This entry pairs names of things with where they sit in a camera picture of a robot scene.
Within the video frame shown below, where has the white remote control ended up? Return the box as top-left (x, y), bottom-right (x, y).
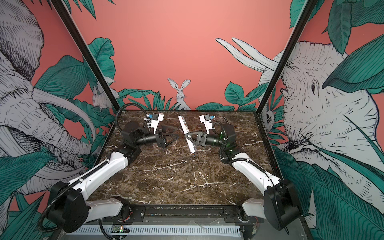
top-left (178, 116), bottom-right (196, 155)

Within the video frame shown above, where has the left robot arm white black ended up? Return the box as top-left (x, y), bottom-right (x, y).
top-left (37, 120), bottom-right (179, 233)

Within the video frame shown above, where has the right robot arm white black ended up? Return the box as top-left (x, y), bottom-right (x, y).
top-left (185, 122), bottom-right (303, 231)

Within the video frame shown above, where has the small green circuit board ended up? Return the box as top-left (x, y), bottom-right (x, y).
top-left (111, 225), bottom-right (131, 235)

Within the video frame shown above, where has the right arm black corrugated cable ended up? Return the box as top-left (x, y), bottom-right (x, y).
top-left (213, 116), bottom-right (229, 145)

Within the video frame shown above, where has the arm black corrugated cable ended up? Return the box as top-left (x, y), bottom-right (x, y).
top-left (213, 116), bottom-right (229, 145)
top-left (115, 103), bottom-right (150, 133)

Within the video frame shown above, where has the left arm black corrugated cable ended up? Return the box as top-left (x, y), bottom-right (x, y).
top-left (115, 103), bottom-right (150, 133)

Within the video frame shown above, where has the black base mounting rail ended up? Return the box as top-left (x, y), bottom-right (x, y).
top-left (123, 205), bottom-right (264, 225)

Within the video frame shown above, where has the white ribbed cable duct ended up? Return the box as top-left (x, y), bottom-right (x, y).
top-left (65, 224), bottom-right (242, 238)

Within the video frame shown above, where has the left black frame post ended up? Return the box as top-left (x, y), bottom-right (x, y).
top-left (51, 0), bottom-right (120, 111)

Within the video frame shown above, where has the black frame post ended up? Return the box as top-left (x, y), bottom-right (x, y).
top-left (51, 0), bottom-right (120, 111)
top-left (256, 0), bottom-right (318, 115)

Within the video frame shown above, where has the right black frame post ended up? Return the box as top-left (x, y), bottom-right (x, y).
top-left (256, 0), bottom-right (318, 115)

